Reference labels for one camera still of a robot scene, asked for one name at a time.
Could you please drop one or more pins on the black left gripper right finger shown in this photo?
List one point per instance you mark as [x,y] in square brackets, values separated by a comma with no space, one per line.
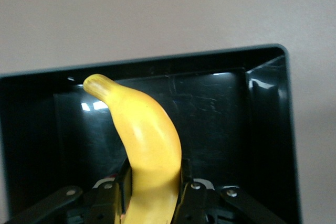
[199,205]

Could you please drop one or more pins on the yellow banana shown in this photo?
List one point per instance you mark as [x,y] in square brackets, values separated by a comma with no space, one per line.
[147,142]

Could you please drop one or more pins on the black plastic box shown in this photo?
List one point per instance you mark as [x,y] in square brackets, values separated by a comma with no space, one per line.
[210,129]

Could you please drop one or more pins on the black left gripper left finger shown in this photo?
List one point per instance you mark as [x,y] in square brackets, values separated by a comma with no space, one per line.
[99,205]

